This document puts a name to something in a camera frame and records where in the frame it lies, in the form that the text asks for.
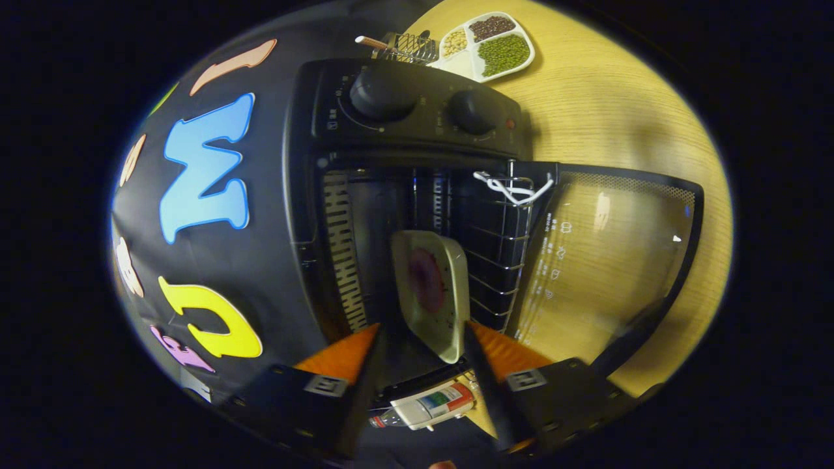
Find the pile of green beans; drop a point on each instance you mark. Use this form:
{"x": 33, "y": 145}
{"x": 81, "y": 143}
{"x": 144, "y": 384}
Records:
{"x": 503, "y": 55}

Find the white divided plate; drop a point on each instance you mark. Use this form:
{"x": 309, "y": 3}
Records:
{"x": 466, "y": 65}

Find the black backdrop cloth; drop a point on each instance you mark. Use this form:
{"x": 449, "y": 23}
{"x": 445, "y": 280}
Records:
{"x": 267, "y": 273}

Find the pile of red beans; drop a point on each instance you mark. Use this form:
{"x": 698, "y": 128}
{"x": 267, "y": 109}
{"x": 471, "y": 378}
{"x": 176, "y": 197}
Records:
{"x": 492, "y": 27}

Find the pink meat slice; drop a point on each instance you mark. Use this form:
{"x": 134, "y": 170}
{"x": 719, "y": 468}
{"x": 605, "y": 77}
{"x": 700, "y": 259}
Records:
{"x": 427, "y": 280}

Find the pile of yellow soybeans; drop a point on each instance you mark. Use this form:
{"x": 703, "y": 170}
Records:
{"x": 455, "y": 42}

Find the clear plastic bottle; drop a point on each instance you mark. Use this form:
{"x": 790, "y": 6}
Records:
{"x": 430, "y": 404}

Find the cream rectangular food tray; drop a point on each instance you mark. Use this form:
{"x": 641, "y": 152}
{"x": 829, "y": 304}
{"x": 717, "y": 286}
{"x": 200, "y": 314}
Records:
{"x": 451, "y": 312}

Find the black electric oven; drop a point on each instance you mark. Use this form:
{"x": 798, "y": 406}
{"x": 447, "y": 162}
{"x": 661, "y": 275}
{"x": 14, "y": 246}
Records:
{"x": 427, "y": 133}

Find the black oven knob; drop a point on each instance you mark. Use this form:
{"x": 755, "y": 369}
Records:
{"x": 474, "y": 112}
{"x": 384, "y": 91}

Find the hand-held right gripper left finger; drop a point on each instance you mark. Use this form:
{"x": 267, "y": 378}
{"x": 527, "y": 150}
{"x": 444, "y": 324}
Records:
{"x": 365, "y": 404}

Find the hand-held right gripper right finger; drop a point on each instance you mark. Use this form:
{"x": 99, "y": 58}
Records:
{"x": 488, "y": 397}

